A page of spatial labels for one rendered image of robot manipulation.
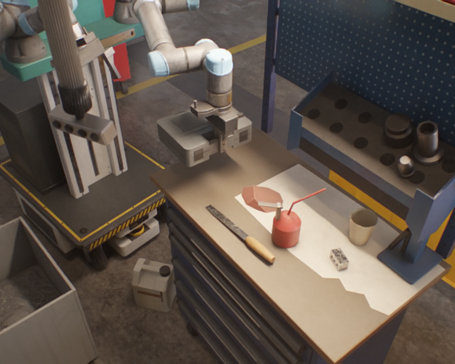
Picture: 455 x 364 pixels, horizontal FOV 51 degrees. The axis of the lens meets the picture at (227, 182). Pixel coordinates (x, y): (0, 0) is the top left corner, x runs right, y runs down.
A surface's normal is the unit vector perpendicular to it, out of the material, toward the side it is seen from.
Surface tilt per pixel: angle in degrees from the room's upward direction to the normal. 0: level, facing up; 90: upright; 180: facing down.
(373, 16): 90
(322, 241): 0
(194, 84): 0
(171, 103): 0
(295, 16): 90
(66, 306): 90
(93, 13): 90
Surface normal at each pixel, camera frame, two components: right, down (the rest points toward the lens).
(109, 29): 0.00, -0.75
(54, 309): 0.65, 0.50
